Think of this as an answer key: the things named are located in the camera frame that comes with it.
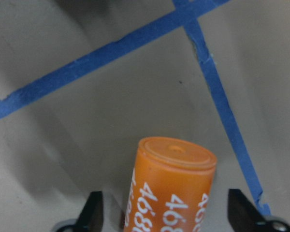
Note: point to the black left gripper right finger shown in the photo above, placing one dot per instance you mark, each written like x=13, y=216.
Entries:
x=244, y=217

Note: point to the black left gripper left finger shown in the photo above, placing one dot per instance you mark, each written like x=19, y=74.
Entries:
x=91, y=217

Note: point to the orange cylinder with 4680 print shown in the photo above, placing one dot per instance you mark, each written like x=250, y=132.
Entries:
x=170, y=186

